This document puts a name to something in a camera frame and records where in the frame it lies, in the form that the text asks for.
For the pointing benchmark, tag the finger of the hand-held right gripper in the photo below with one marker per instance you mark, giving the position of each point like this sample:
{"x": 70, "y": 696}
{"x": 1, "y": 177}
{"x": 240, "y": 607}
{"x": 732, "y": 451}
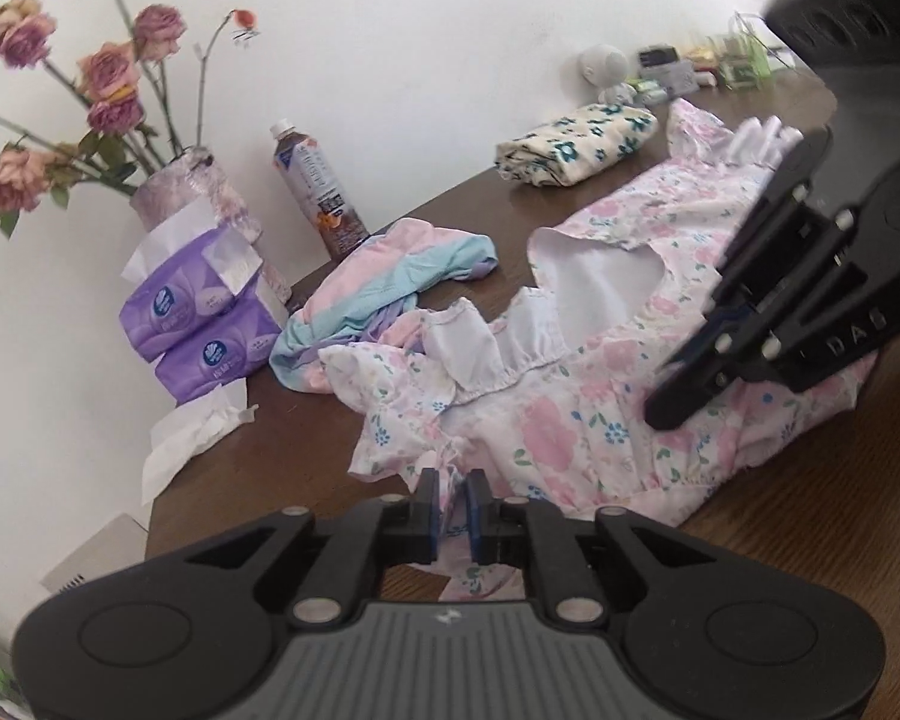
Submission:
{"x": 690, "y": 382}
{"x": 772, "y": 240}

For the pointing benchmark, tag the folded cream flower-print garment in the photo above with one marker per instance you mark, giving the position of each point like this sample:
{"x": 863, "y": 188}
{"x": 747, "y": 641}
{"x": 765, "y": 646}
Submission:
{"x": 570, "y": 146}

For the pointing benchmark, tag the brown tea bottle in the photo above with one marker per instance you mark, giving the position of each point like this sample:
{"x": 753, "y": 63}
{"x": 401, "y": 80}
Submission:
{"x": 319, "y": 187}

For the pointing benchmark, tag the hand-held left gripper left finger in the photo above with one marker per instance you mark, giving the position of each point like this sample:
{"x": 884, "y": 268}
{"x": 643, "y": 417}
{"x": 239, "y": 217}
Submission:
{"x": 435, "y": 517}

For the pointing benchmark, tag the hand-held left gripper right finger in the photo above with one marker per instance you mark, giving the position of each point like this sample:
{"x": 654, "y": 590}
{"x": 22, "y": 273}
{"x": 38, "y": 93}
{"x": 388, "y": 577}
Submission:
{"x": 475, "y": 521}

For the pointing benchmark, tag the dried rose bouquet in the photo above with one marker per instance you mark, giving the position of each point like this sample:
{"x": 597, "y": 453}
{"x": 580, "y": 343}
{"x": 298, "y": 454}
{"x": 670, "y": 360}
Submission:
{"x": 105, "y": 90}

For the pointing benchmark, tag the white robot figure speaker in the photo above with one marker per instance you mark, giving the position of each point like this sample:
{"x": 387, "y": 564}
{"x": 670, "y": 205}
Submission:
{"x": 604, "y": 71}

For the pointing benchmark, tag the pastel pink blue garment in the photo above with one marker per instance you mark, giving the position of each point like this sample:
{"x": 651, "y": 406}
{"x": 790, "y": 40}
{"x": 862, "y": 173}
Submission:
{"x": 390, "y": 277}

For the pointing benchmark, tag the crumpled white tissue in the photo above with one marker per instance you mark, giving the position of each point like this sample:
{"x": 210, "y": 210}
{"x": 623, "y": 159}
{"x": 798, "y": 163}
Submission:
{"x": 187, "y": 435}

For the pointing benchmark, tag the opened purple tissue pack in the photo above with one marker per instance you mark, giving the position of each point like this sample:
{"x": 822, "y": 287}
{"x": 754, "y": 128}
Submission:
{"x": 180, "y": 292}

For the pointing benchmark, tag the small green box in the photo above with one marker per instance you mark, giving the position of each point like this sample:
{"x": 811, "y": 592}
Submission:
{"x": 649, "y": 92}

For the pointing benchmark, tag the pink floral dress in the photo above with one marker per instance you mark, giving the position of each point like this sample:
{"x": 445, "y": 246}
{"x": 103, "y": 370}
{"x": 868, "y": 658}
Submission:
{"x": 570, "y": 405}

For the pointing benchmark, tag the glass cup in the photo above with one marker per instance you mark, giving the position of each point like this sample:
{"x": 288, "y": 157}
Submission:
{"x": 742, "y": 64}

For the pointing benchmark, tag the purple fuzzy vase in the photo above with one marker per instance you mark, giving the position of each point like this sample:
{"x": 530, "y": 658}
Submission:
{"x": 195, "y": 195}

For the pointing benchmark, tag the white vented appliance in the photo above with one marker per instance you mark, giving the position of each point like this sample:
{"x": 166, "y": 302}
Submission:
{"x": 97, "y": 555}

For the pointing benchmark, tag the grey round tin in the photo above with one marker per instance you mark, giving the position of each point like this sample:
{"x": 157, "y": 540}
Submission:
{"x": 679, "y": 79}

